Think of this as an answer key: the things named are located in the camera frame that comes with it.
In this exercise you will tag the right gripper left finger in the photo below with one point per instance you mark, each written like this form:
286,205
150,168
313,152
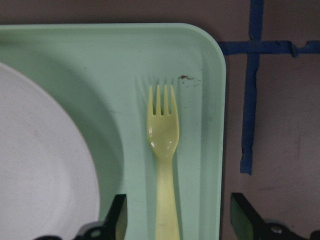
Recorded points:
116,220

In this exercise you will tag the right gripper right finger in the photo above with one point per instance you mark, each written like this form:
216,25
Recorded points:
245,220

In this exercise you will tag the beige round plate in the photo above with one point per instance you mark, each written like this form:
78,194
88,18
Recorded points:
48,181

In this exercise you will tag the yellow plastic fork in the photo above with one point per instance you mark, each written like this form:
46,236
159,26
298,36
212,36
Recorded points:
163,133

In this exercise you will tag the light green tray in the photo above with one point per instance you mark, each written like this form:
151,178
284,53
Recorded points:
101,74

